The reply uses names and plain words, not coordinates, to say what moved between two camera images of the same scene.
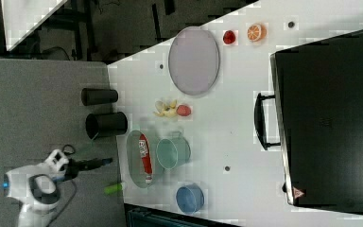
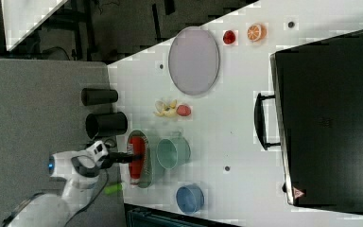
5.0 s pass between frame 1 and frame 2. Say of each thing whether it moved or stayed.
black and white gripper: moved
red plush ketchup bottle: moved
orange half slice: stayed
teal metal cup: stayed
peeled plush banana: stayed
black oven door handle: stayed
